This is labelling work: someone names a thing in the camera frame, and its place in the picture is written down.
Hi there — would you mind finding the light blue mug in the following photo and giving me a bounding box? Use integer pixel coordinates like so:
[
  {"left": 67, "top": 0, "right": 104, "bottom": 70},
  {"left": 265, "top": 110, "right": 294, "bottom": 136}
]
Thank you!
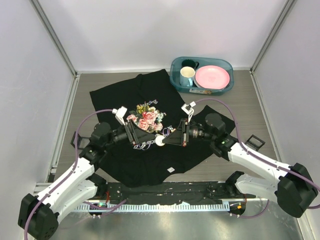
[{"left": 179, "top": 66, "right": 196, "bottom": 87}]

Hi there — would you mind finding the right black display box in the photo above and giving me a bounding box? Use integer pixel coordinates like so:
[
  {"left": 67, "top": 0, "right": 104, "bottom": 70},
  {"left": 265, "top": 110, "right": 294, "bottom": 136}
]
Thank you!
[{"left": 245, "top": 134, "right": 266, "bottom": 152}]

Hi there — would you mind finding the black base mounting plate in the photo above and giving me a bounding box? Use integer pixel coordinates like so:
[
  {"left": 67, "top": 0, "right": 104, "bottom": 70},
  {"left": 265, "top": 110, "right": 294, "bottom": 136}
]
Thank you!
[{"left": 103, "top": 181, "right": 245, "bottom": 206}]

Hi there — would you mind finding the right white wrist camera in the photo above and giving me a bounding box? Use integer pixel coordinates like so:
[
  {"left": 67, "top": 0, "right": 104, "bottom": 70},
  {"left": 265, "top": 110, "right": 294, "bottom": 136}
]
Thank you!
[{"left": 181, "top": 101, "right": 196, "bottom": 123}]

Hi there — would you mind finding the dark green mug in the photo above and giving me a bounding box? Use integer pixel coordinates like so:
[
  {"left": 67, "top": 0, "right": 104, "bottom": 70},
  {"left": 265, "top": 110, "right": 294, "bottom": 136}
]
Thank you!
[{"left": 181, "top": 59, "right": 199, "bottom": 70}]

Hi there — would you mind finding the black floral print t-shirt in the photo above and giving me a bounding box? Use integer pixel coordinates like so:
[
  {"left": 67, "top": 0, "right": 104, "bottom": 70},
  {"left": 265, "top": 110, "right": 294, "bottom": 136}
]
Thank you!
[{"left": 89, "top": 68, "right": 238, "bottom": 188}]

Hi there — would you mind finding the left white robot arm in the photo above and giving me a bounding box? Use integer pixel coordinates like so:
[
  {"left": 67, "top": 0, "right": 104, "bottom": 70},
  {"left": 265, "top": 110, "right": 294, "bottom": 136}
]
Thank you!
[{"left": 18, "top": 120, "right": 156, "bottom": 240}]

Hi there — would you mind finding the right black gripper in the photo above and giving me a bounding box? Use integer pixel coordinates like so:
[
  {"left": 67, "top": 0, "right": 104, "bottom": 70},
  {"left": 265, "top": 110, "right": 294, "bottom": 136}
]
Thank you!
[{"left": 163, "top": 118, "right": 215, "bottom": 146}]

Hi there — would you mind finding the pink plate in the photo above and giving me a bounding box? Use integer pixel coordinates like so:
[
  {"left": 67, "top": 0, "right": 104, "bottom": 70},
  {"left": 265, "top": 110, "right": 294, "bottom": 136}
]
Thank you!
[{"left": 195, "top": 65, "right": 230, "bottom": 90}]

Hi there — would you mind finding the white slotted cable duct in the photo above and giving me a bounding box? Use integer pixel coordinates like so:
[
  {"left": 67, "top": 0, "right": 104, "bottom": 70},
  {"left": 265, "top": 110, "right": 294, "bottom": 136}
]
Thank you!
[{"left": 73, "top": 201, "right": 230, "bottom": 213}]

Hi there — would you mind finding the white garment label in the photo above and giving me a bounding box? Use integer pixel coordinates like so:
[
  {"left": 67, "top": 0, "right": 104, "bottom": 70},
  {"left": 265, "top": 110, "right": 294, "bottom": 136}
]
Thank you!
[{"left": 167, "top": 167, "right": 175, "bottom": 173}]

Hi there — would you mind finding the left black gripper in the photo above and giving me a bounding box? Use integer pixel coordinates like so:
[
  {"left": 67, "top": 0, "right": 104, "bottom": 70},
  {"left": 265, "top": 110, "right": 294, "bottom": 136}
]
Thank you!
[{"left": 103, "top": 118, "right": 155, "bottom": 150}]

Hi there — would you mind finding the black display box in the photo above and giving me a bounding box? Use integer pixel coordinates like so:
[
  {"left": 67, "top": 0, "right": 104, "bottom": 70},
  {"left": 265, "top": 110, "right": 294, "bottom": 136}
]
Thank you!
[
  {"left": 70, "top": 131, "right": 90, "bottom": 150},
  {"left": 245, "top": 134, "right": 266, "bottom": 152}
]

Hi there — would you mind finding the left black display box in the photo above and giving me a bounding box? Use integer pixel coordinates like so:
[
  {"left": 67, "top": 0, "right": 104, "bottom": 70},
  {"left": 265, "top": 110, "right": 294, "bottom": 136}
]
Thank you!
[{"left": 70, "top": 131, "right": 90, "bottom": 150}]

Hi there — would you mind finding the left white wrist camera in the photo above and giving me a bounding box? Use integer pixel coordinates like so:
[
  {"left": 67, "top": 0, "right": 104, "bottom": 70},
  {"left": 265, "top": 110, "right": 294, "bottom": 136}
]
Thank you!
[{"left": 112, "top": 106, "right": 128, "bottom": 126}]

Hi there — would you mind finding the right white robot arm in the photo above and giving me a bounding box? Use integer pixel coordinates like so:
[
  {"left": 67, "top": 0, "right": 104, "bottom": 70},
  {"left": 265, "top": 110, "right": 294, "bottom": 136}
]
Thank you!
[{"left": 156, "top": 113, "right": 319, "bottom": 218}]

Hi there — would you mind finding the teal plastic basin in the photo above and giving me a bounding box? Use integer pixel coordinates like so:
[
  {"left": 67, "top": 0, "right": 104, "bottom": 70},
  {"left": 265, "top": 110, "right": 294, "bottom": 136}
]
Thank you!
[{"left": 169, "top": 56, "right": 234, "bottom": 96}]

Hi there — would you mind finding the round orange brooch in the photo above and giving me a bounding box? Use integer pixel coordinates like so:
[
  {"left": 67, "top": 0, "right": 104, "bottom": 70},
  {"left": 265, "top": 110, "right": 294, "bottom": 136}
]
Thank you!
[{"left": 154, "top": 135, "right": 165, "bottom": 147}]

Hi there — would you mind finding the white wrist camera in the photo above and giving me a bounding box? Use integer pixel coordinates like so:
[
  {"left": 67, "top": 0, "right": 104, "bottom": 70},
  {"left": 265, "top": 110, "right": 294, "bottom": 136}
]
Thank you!
[
  {"left": 181, "top": 101, "right": 196, "bottom": 123},
  {"left": 112, "top": 106, "right": 128, "bottom": 126}
]

